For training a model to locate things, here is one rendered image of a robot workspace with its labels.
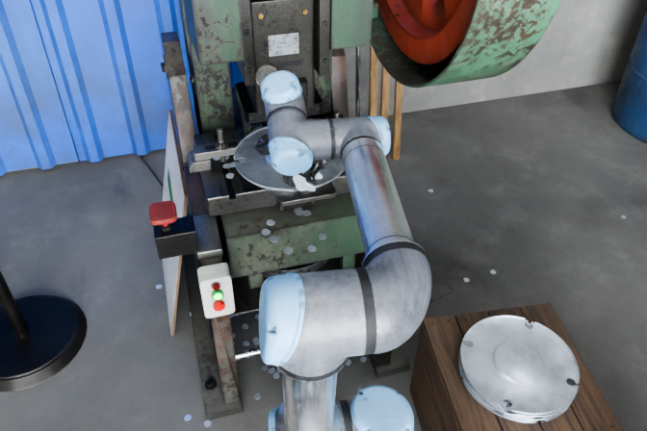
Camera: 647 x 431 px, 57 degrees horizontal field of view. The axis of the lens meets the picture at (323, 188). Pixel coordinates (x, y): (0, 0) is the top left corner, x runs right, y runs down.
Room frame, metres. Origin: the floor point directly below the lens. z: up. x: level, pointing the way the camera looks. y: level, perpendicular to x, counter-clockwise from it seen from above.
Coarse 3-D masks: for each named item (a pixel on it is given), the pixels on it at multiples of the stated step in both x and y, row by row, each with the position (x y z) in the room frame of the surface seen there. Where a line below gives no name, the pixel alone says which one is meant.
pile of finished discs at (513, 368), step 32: (480, 320) 1.03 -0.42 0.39; (512, 320) 1.04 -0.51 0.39; (480, 352) 0.93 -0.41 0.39; (512, 352) 0.93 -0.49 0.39; (544, 352) 0.93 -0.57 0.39; (480, 384) 0.84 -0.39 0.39; (512, 384) 0.84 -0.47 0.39; (544, 384) 0.84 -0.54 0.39; (576, 384) 0.85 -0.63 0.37; (512, 416) 0.77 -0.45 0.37; (544, 416) 0.76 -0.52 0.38
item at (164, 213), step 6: (156, 204) 1.06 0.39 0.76; (162, 204) 1.06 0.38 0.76; (168, 204) 1.06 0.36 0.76; (174, 204) 1.07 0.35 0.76; (150, 210) 1.04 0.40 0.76; (156, 210) 1.04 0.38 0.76; (162, 210) 1.04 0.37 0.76; (168, 210) 1.04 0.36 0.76; (174, 210) 1.04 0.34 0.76; (150, 216) 1.02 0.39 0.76; (156, 216) 1.02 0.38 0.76; (162, 216) 1.02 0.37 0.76; (168, 216) 1.02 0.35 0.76; (174, 216) 1.02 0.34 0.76; (156, 222) 1.01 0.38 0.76; (162, 222) 1.01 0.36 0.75; (168, 222) 1.01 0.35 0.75
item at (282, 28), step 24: (264, 0) 1.27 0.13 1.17; (288, 0) 1.28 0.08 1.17; (312, 0) 1.30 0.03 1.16; (264, 24) 1.26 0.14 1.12; (288, 24) 1.28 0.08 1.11; (312, 24) 1.30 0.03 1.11; (264, 48) 1.26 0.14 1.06; (288, 48) 1.28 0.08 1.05; (312, 48) 1.30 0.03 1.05; (264, 72) 1.25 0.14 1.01; (312, 72) 1.30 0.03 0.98; (312, 96) 1.30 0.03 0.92
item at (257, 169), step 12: (252, 132) 1.33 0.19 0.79; (264, 132) 1.34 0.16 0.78; (240, 144) 1.28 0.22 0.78; (252, 144) 1.28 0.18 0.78; (240, 156) 1.23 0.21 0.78; (252, 156) 1.23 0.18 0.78; (264, 156) 1.23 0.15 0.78; (240, 168) 1.18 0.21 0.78; (252, 168) 1.18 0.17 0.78; (264, 168) 1.18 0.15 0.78; (324, 168) 1.18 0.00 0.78; (336, 168) 1.18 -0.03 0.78; (252, 180) 1.13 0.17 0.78; (264, 180) 1.13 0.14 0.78; (276, 180) 1.13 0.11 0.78; (324, 180) 1.13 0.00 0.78
